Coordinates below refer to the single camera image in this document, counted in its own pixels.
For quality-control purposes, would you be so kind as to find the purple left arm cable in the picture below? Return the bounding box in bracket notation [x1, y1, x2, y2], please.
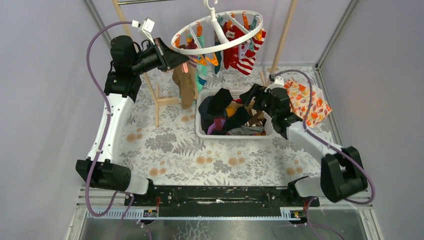
[85, 21, 153, 240]

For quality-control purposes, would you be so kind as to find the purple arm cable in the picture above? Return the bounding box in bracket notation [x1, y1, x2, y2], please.
[85, 21, 153, 240]
[269, 69, 376, 240]

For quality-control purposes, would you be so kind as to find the floral table mat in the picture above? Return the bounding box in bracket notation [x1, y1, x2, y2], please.
[118, 85, 320, 186]

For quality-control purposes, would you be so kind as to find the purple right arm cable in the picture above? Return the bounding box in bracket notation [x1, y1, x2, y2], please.
[269, 69, 376, 240]

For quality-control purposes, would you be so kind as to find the green and blue sock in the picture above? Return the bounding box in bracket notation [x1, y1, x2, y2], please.
[196, 35, 208, 92]

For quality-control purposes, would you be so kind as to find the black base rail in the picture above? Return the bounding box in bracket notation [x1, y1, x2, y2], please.
[124, 185, 320, 218]

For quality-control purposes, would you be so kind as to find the white round clip hanger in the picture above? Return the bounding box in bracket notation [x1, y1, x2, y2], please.
[170, 0, 264, 56]

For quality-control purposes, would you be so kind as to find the white plastic laundry basket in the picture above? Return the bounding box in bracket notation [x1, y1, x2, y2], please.
[194, 88, 277, 140]

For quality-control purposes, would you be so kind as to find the red white striped sock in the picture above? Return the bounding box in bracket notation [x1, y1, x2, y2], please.
[223, 28, 267, 76]

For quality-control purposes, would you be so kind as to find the orange floral cloth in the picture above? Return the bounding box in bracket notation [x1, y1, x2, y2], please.
[283, 78, 333, 128]

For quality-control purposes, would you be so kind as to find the brown ribbed sock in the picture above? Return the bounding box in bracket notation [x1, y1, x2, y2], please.
[172, 63, 194, 110]

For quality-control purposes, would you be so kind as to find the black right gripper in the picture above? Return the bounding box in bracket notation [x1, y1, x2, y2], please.
[239, 83, 277, 119]

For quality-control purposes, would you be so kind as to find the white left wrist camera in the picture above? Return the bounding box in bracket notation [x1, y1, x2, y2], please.
[131, 17, 155, 43]

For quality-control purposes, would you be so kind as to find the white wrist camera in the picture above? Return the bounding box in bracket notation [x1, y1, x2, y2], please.
[131, 17, 155, 43]
[265, 76, 285, 91]

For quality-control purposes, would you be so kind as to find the black sock in basket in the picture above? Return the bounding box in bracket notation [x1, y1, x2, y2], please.
[197, 88, 251, 136]

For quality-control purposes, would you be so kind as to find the wooden drying rack frame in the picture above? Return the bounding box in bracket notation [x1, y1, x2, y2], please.
[112, 0, 298, 127]

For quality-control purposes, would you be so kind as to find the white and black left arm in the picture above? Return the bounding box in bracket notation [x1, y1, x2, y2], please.
[75, 35, 189, 206]

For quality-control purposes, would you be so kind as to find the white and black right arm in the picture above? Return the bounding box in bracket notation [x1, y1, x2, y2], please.
[240, 83, 369, 206]

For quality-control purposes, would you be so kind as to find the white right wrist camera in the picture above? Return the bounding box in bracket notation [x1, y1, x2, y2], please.
[265, 76, 285, 91]

